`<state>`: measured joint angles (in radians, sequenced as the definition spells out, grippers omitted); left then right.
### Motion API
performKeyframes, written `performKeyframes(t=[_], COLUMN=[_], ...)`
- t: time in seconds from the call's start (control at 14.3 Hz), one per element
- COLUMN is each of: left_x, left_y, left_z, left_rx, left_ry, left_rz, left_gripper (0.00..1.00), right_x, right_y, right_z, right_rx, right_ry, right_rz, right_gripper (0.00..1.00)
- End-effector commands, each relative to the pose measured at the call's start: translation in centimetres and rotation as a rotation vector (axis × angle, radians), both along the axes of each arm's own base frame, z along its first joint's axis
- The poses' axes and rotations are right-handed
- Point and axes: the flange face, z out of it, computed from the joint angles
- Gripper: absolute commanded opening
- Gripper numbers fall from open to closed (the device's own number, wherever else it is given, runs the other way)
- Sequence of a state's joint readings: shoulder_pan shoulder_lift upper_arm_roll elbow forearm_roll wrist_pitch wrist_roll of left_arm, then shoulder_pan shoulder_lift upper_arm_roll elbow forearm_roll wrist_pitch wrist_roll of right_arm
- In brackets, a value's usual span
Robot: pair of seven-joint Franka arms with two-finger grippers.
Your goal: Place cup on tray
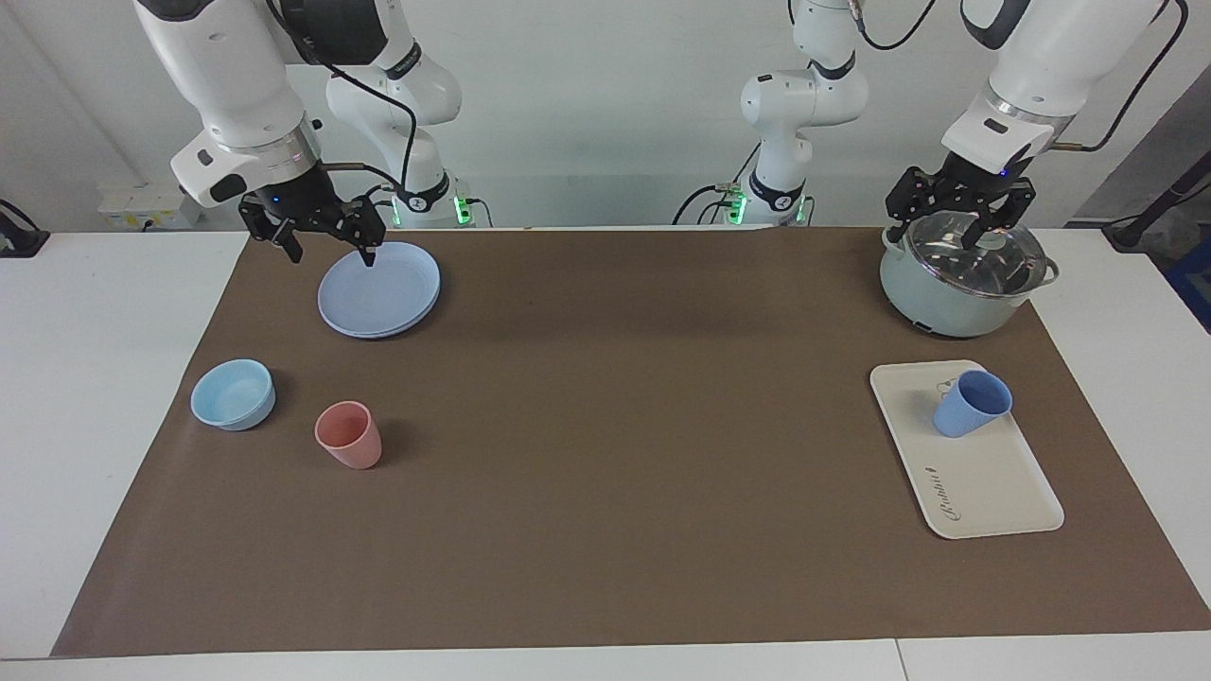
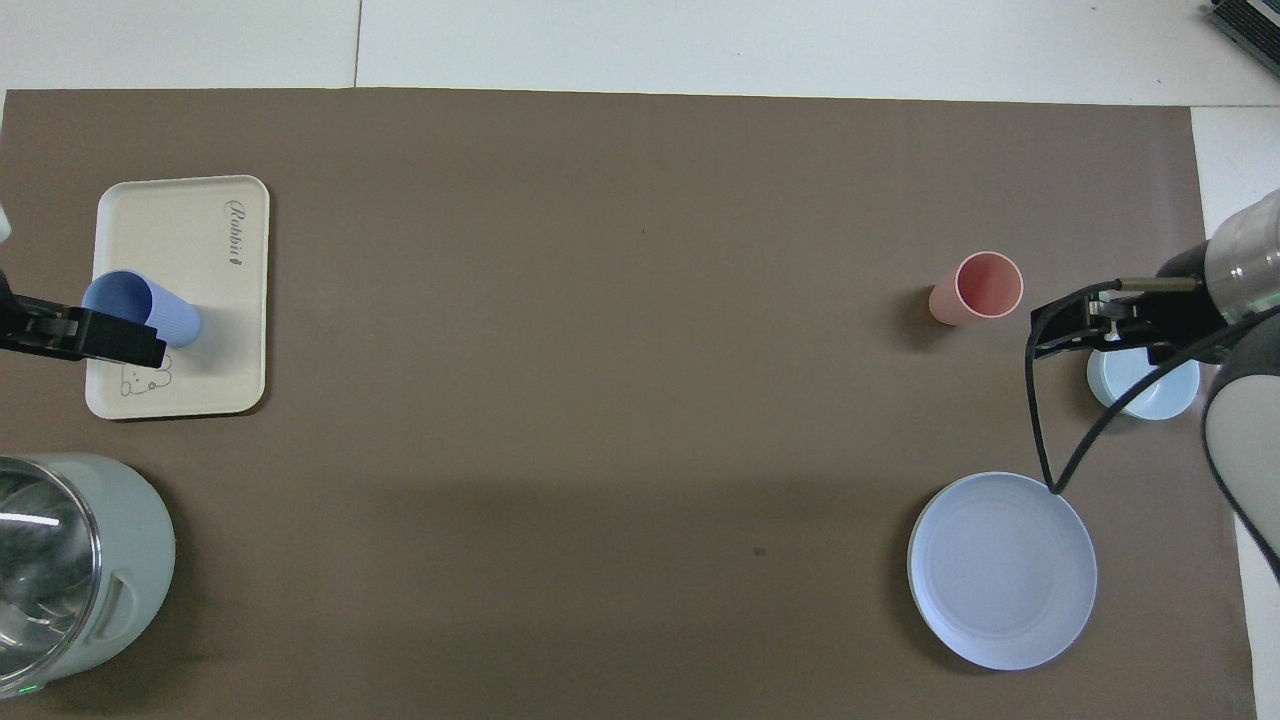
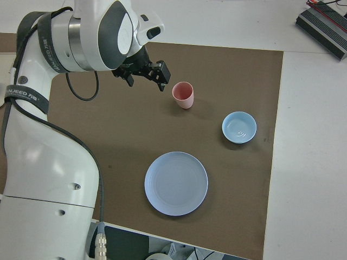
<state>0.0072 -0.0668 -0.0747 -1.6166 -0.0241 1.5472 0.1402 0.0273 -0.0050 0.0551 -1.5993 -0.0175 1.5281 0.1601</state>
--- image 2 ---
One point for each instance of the blue round plate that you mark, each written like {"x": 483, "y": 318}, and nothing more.
{"x": 1000, "y": 570}

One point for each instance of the pale green cooking pot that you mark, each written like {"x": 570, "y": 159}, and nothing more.
{"x": 135, "y": 540}

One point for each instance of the dark grey ribbed device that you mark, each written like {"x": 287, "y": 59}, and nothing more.
{"x": 1255, "y": 15}

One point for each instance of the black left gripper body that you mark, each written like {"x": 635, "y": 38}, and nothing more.
{"x": 35, "y": 328}

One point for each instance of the blue plastic cup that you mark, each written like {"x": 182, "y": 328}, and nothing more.
{"x": 165, "y": 318}

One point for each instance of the cream rabbit print tray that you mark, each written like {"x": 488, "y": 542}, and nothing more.
{"x": 190, "y": 240}

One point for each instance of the pink plastic cup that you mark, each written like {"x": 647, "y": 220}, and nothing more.
{"x": 985, "y": 285}

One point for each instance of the light blue bowl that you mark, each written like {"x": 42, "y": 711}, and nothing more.
{"x": 1150, "y": 395}

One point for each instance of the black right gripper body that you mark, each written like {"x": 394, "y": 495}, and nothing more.
{"x": 1170, "y": 315}

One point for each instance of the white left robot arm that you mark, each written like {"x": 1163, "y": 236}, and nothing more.
{"x": 4, "y": 225}

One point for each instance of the brown table mat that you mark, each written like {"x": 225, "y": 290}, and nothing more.
{"x": 600, "y": 400}

